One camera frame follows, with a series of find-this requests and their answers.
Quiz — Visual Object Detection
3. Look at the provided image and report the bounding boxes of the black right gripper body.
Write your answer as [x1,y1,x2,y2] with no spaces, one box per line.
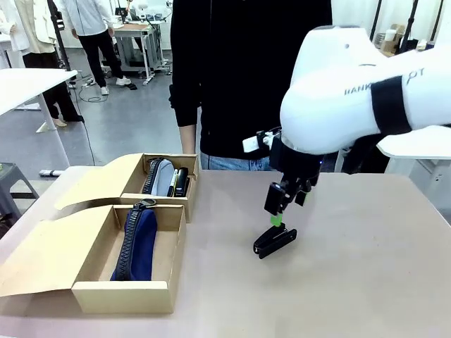
[268,134,323,193]

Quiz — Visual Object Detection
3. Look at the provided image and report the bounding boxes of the black stapler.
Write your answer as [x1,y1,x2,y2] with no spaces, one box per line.
[252,225,298,261]
[174,168,192,198]

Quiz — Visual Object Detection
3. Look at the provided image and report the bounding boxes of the yellow black utility knife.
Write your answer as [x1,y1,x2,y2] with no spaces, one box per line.
[167,168,179,198]

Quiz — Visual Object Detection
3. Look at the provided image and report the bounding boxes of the grey zipper pencil case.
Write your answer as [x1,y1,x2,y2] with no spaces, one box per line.
[142,158,176,197]

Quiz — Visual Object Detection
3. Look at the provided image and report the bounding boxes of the blue zipper pencil case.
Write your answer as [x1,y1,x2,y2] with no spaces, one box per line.
[110,198,159,282]

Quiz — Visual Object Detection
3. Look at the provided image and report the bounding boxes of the cardboard box with grey case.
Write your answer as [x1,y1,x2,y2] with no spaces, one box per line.
[55,152,200,224]

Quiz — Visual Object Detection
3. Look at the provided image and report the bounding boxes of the cardboard box with blue case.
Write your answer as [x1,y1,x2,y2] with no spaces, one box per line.
[0,204,187,315]

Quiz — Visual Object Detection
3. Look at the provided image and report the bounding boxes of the person's right forearm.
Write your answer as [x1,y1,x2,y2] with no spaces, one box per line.
[178,125,198,155]

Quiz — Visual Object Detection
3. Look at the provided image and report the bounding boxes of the person in black hoodie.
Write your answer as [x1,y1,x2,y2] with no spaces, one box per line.
[168,0,334,173]

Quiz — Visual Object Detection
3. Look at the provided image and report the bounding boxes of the white side table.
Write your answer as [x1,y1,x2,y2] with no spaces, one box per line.
[375,125,451,226]

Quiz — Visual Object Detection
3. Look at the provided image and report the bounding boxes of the stacked cardboard cartons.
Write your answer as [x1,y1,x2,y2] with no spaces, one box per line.
[373,23,407,58]

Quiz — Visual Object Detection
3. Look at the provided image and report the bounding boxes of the black tripod stand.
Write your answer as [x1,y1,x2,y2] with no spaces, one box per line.
[369,0,445,56]

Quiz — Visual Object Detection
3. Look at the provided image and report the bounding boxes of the grey height adjustable desk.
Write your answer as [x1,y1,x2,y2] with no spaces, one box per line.
[111,21,169,86]

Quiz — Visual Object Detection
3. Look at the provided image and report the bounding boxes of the bystander white shirt black trousers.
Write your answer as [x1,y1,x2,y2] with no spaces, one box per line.
[58,0,132,96]

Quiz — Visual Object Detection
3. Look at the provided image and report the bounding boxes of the grey metal stool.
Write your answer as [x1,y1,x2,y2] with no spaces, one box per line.
[0,163,40,220]

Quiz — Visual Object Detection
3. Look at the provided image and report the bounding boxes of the black tripod pole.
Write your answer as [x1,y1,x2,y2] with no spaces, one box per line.
[47,0,73,71]

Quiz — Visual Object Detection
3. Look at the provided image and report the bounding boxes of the white office table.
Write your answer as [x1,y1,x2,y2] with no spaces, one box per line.
[0,68,79,170]

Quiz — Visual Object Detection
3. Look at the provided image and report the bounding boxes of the bystander in cream coat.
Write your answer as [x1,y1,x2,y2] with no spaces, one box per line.
[13,0,85,128]

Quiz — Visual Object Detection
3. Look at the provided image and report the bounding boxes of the bystander in white top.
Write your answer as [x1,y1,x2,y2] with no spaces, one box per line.
[0,0,31,70]

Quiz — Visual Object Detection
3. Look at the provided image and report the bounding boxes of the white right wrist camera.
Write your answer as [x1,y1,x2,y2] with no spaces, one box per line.
[242,129,283,154]

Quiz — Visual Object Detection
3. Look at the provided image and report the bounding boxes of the black floor cable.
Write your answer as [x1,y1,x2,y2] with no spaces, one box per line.
[67,77,111,166]

